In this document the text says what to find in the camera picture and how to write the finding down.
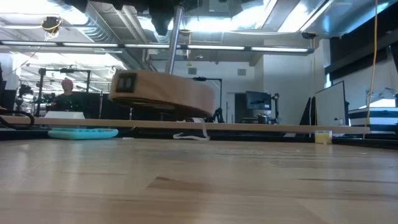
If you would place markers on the light wooden desk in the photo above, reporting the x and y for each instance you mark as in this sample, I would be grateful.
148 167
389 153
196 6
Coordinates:
248 127

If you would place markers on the black aluminium table frame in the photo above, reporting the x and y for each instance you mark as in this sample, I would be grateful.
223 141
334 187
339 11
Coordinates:
264 137

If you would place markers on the white rectangular desk plate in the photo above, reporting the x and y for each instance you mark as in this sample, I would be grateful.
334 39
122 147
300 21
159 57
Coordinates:
63 115

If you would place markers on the teal calculator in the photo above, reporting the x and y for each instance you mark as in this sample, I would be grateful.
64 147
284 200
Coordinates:
82 133

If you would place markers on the whiteboard with black frame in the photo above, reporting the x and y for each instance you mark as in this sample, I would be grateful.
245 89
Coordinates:
331 105

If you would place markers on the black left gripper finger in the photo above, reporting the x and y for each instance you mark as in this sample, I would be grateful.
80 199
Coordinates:
161 21

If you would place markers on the person with red cap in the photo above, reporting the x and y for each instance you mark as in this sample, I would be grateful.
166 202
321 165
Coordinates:
66 99

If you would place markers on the dark computer monitor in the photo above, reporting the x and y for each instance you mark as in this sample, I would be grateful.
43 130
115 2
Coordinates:
257 100

